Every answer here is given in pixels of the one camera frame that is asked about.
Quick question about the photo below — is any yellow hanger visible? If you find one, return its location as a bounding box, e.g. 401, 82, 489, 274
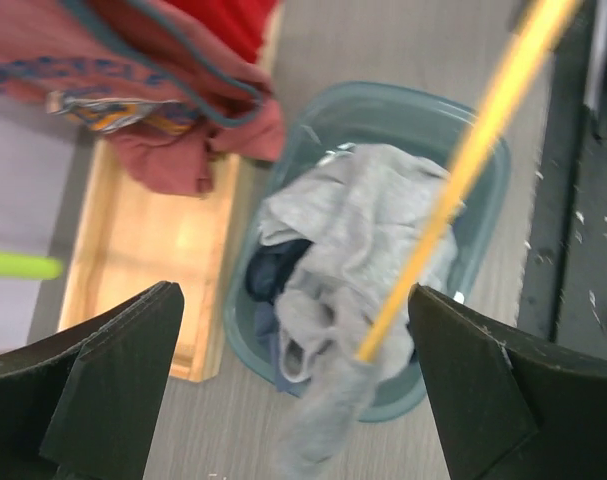
356, 0, 582, 363

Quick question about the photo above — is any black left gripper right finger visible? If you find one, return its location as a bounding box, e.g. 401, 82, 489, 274
408, 286, 607, 480

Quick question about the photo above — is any navy blue tank top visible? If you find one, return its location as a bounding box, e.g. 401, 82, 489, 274
245, 239, 312, 393

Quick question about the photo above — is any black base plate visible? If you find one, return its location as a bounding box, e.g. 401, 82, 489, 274
517, 1, 607, 360

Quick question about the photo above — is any grey tank top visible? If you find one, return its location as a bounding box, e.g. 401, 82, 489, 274
259, 144, 448, 479

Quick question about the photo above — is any lime green hanger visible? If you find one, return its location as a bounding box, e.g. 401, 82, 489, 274
0, 251, 63, 280

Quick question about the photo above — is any wooden clothes rack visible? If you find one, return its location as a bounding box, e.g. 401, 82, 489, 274
56, 0, 287, 384

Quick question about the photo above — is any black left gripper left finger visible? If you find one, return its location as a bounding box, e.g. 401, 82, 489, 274
0, 281, 184, 479

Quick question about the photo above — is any pink tank top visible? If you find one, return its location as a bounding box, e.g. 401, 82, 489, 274
0, 1, 285, 195

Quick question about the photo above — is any red tank top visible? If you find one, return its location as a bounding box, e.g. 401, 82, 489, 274
170, 0, 279, 63

